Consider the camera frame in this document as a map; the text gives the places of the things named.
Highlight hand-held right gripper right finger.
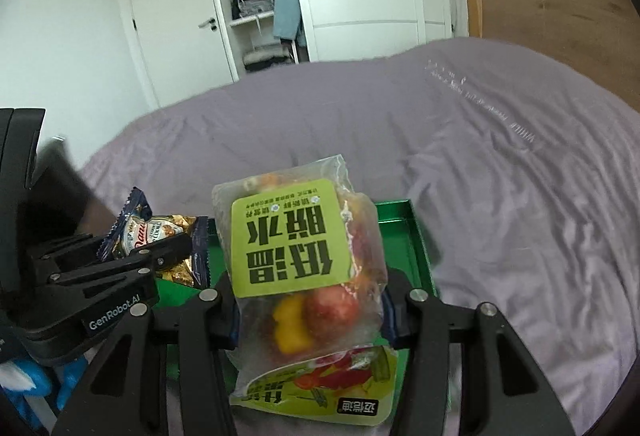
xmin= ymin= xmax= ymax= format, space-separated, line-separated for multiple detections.
xmin=381 ymin=269 xmax=576 ymax=436

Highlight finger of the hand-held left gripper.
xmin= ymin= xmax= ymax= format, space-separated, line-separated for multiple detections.
xmin=27 ymin=233 xmax=110 ymax=268
xmin=47 ymin=233 xmax=196 ymax=291

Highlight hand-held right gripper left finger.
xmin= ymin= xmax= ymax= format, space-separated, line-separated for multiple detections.
xmin=50 ymin=272 xmax=241 ymax=436

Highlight gold snack packet blue ends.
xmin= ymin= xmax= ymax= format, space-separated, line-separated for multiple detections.
xmin=97 ymin=186 xmax=211 ymax=289

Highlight green metal tray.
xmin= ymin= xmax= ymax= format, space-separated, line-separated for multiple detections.
xmin=152 ymin=199 xmax=456 ymax=417

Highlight clear fruit packet green label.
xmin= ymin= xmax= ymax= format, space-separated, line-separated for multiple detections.
xmin=211 ymin=155 xmax=401 ymax=427

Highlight blue plastic bag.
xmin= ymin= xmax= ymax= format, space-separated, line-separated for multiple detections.
xmin=0 ymin=350 xmax=94 ymax=417

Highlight dark metal cylinder container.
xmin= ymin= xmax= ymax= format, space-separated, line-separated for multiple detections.
xmin=35 ymin=139 xmax=119 ymax=237

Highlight purple bed blanket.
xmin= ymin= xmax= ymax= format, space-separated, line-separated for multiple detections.
xmin=80 ymin=36 xmax=640 ymax=436

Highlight grey white folded blanket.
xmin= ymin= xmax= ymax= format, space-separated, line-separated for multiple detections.
xmin=243 ymin=44 xmax=294 ymax=72

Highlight white door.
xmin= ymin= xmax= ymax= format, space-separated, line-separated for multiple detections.
xmin=124 ymin=0 xmax=238 ymax=109

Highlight grey folded clothes stack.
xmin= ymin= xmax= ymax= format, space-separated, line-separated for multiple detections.
xmin=231 ymin=0 xmax=276 ymax=20

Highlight wooden headboard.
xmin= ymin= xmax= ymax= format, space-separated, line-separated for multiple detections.
xmin=465 ymin=0 xmax=640 ymax=112

